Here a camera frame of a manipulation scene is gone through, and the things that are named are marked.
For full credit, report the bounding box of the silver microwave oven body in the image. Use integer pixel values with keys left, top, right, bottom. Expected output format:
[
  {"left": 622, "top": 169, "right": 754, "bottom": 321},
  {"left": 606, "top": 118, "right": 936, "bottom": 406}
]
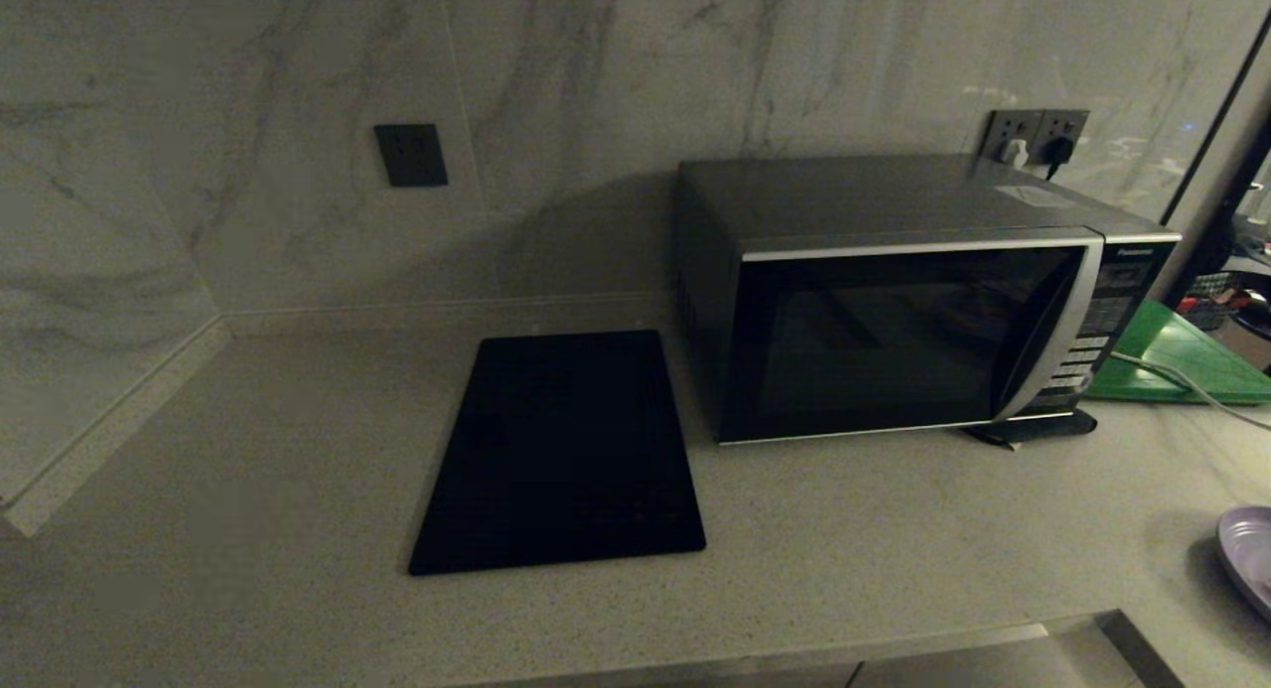
[{"left": 675, "top": 155, "right": 1183, "bottom": 448}]

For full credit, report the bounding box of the green cutting board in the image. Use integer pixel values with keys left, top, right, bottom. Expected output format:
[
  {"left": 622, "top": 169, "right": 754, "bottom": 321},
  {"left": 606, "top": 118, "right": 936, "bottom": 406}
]
[{"left": 1082, "top": 301, "right": 1271, "bottom": 405}]

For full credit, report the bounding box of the black wire basket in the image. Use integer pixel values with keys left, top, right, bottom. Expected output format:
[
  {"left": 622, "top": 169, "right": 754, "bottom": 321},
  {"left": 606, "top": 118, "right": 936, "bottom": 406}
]
[{"left": 1180, "top": 269, "right": 1271, "bottom": 334}]

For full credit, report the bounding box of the black metal frame post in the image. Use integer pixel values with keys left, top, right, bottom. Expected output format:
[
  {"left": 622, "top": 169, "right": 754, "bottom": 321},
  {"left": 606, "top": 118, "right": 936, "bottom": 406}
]
[{"left": 1160, "top": 18, "right": 1271, "bottom": 302}]

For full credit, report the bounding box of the black single wall socket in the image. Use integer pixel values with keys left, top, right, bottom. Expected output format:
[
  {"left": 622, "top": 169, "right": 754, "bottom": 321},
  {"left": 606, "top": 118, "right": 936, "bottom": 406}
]
[{"left": 374, "top": 124, "right": 450, "bottom": 189}]

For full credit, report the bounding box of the grey double wall socket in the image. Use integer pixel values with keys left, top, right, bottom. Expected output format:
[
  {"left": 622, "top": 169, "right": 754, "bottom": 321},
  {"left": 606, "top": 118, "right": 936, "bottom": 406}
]
[{"left": 978, "top": 109, "right": 1090, "bottom": 169}]

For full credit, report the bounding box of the purple round plate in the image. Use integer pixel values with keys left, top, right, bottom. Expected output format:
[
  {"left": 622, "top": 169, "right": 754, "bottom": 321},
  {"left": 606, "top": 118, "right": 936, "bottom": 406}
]
[{"left": 1217, "top": 506, "right": 1271, "bottom": 621}]

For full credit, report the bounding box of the white power cable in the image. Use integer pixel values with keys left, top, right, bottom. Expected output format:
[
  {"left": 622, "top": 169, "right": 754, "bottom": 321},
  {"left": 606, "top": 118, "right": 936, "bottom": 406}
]
[{"left": 1110, "top": 351, "right": 1271, "bottom": 432}]

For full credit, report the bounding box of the black glass induction cooktop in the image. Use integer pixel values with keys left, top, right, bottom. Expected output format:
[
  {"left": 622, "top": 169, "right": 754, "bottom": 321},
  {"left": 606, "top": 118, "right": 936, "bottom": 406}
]
[{"left": 409, "top": 331, "right": 707, "bottom": 576}]

